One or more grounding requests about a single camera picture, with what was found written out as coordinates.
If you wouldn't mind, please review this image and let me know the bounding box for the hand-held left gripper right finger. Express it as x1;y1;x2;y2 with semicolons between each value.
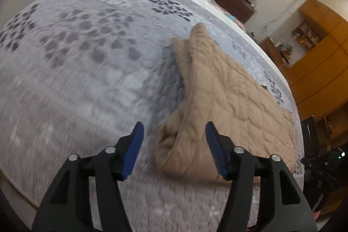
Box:
205;121;318;232

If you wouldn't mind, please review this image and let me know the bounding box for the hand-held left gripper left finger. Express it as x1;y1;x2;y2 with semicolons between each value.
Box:
31;121;144;232

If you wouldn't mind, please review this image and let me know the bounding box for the beige quilted coat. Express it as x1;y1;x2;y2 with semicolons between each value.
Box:
155;23;299;185

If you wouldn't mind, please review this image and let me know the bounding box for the black chair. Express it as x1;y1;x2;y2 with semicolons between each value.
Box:
300;115;320;160

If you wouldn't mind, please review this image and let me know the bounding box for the grey floral bed quilt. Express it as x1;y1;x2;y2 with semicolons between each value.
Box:
0;0;304;227

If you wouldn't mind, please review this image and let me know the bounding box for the wooden wardrobe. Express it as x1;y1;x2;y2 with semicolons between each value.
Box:
283;0;348;119

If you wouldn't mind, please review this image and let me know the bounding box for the wooden desk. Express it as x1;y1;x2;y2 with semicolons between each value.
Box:
260;37;292;70

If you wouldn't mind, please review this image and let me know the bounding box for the wall shelf nook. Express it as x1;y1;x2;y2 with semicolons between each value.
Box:
292;21;328;52

